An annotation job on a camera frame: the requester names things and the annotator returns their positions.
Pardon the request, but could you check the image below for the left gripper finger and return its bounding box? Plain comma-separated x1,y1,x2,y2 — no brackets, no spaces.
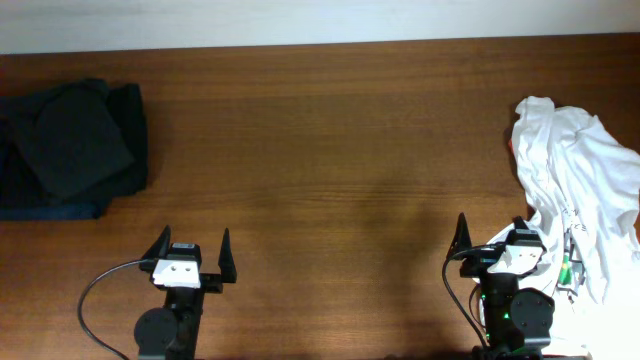
141,225,171,260
218,228,237,276

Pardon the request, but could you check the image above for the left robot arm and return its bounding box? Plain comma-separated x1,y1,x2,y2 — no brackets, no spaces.
134,226,237,360

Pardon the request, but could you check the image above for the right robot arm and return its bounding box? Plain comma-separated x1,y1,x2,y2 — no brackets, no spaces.
442,214,555,359

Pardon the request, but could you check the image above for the folded black clothes pile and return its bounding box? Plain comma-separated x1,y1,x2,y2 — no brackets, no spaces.
1,79,149,221

